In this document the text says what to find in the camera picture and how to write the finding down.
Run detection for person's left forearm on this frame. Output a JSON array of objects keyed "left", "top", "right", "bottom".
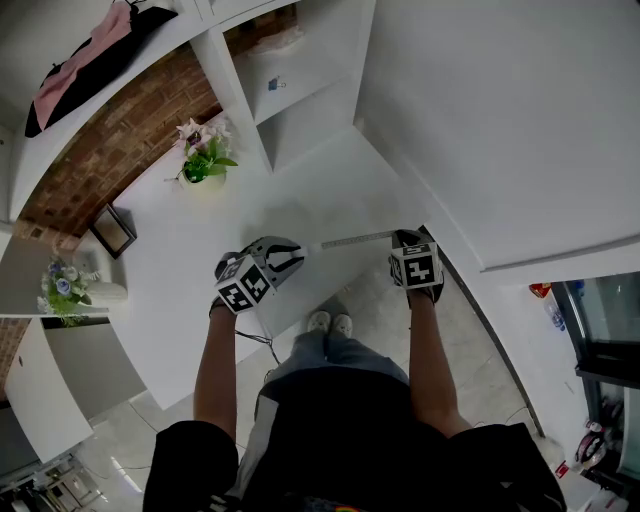
[{"left": 192, "top": 299, "right": 242, "bottom": 444}]

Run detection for white box with red label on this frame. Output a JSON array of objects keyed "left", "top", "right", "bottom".
[{"left": 553, "top": 459, "right": 631, "bottom": 512}]

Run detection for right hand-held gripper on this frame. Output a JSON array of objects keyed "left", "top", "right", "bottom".
[{"left": 388, "top": 228, "right": 445, "bottom": 305}]

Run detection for blue flowers in white vase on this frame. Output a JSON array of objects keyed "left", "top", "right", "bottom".
[{"left": 37, "top": 257, "right": 129, "bottom": 326}]

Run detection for person's blue jeans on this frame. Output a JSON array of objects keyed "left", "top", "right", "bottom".
[{"left": 263, "top": 329, "right": 411, "bottom": 386}]

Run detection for clear plastic bag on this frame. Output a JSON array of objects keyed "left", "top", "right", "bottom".
[{"left": 247, "top": 23, "right": 306, "bottom": 55}]

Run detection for black cable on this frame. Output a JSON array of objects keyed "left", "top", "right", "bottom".
[{"left": 233, "top": 328, "right": 282, "bottom": 366}]

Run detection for black picture frame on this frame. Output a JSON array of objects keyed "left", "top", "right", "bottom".
[{"left": 88, "top": 203, "right": 139, "bottom": 260}]

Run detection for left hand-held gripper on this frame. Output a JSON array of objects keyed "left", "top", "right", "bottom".
[{"left": 213, "top": 235, "right": 307, "bottom": 316}]

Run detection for person's right forearm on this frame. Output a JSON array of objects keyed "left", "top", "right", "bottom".
[{"left": 407, "top": 294, "right": 474, "bottom": 440}]

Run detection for black and pink bag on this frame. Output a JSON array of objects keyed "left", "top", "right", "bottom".
[{"left": 573, "top": 420, "right": 609, "bottom": 469}]

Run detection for pink and black cloth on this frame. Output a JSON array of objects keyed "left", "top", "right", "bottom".
[{"left": 24, "top": 0, "right": 180, "bottom": 139}]

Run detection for white shelf unit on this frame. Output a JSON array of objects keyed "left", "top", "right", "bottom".
[{"left": 0, "top": 0, "right": 379, "bottom": 224}]

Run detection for person's black shirt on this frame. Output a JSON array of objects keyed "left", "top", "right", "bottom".
[{"left": 142, "top": 369, "right": 569, "bottom": 512}]

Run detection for grey metal frame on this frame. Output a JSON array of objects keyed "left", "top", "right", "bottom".
[{"left": 0, "top": 457, "right": 109, "bottom": 512}]

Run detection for clear plastic water bottle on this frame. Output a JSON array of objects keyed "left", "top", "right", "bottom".
[{"left": 543, "top": 298, "right": 567, "bottom": 332}]

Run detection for pink flowers in pale pot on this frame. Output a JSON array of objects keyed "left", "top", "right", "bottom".
[{"left": 164, "top": 117, "right": 240, "bottom": 190}]

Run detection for dark window frame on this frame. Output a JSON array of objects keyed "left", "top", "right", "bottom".
[{"left": 552, "top": 272, "right": 640, "bottom": 489}]

